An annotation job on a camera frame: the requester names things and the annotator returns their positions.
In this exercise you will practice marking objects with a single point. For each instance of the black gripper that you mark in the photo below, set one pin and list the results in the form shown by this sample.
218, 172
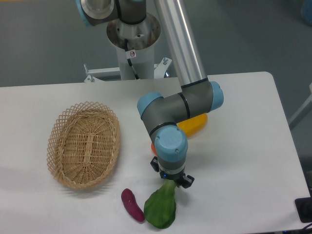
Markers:
180, 178

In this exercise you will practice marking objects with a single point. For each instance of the green bok choy vegetable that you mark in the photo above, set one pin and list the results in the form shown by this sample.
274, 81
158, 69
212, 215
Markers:
160, 207

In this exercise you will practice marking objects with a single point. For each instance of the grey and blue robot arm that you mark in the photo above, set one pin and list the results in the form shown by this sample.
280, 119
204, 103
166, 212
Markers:
198, 95

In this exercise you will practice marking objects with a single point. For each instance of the orange tangerine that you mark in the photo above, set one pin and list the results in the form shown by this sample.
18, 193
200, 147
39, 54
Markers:
153, 149

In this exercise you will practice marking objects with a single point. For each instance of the yellow mango fruit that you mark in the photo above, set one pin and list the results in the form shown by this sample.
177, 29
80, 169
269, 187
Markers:
193, 125

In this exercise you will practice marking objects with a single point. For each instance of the purple sweet potato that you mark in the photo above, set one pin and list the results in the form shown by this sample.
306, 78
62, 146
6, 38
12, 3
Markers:
131, 206

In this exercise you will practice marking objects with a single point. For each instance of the woven wicker basket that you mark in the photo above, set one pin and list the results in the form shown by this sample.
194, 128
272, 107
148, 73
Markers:
83, 146

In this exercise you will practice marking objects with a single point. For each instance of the black device at table edge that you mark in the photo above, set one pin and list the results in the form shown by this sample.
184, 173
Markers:
304, 209

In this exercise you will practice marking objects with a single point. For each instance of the white metal base frame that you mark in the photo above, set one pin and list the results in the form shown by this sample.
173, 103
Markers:
113, 73

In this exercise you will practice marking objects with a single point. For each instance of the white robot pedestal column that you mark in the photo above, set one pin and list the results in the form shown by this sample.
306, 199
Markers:
134, 44

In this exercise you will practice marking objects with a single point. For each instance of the white table leg frame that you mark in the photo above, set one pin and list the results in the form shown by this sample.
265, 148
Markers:
301, 112

